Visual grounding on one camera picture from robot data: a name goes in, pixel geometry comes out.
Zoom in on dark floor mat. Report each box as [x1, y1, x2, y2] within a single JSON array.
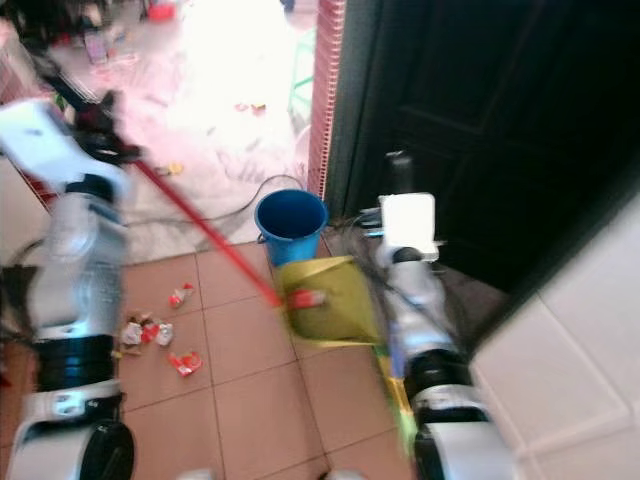
[[335, 230, 511, 346]]

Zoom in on black door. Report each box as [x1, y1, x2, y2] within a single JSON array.
[[325, 0, 640, 296]]

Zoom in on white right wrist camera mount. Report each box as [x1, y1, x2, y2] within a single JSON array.
[[378, 192, 441, 263]]

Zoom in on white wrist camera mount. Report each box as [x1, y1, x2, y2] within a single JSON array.
[[378, 192, 441, 263], [0, 98, 126, 196]]

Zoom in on broom with blue yellow handle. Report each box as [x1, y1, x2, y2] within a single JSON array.
[[375, 335, 421, 456]]

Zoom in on yellow dustpan with red handle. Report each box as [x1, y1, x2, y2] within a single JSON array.
[[38, 68, 388, 349]]

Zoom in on green plastic stool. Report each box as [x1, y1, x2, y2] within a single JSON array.
[[288, 30, 319, 116]]

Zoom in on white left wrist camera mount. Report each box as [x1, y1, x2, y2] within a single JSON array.
[[0, 98, 126, 196]]

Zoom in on red white wrapper litter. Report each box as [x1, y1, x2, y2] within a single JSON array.
[[168, 350, 203, 379], [120, 315, 146, 349], [168, 282, 196, 309], [146, 318, 175, 347], [290, 288, 329, 309]]

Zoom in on blue plastic bucket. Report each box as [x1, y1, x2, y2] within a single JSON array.
[[254, 188, 329, 267]]

